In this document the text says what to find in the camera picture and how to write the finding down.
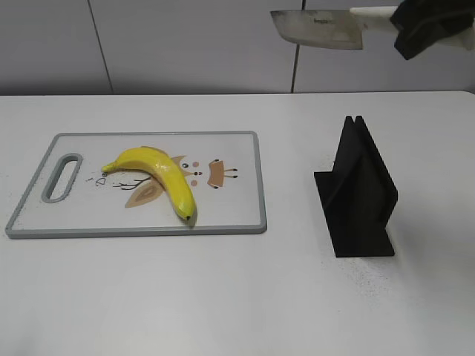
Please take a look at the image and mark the yellow plastic banana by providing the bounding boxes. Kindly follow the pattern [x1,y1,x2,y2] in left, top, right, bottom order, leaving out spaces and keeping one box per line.
[101,146,197,221]

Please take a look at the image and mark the black knife stand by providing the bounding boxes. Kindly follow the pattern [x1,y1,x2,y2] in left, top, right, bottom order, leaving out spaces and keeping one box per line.
[314,116,398,257]

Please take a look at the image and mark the grey-rimmed white cutting board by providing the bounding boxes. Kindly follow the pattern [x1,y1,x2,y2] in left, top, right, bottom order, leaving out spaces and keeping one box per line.
[5,131,266,239]

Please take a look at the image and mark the white-handled kitchen knife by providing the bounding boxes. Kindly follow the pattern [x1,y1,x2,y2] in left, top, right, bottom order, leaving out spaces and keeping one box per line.
[270,5,474,51]

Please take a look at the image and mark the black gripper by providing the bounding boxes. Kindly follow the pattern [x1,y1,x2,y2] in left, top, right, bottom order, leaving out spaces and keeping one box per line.
[390,0,474,60]

